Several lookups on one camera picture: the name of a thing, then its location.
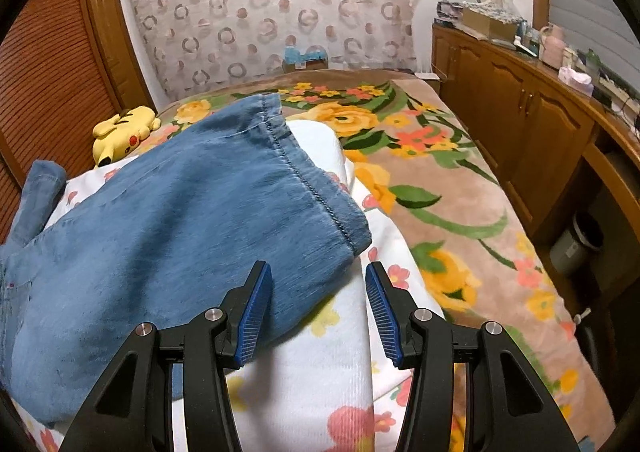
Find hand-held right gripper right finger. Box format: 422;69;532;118
365;261;576;452

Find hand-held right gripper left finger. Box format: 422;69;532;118
59;260;273;452

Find blue denim pants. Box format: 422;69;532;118
0;92;373;428

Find white floral quilt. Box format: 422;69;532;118
0;117;451;452

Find brown floral blanket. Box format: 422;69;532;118
155;68;616;452

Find grey trash bin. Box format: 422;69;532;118
550;212;606;277

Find yellow plush toy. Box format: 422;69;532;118
92;105;162;169

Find wooden sideboard cabinet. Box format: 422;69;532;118
431;24;640;317

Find blue item on box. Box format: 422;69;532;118
281;46;328;72

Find pink tissue box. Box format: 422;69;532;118
558;66;596;95

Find circle-patterned sheer curtain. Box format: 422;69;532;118
117;0;426;102

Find cardboard box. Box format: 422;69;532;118
460;0;523;42

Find wooden louvered wardrobe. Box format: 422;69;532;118
0;0;156;243

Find pink thermos jug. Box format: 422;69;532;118
542;23;568;68

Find grey window blind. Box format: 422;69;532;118
542;0;640;97

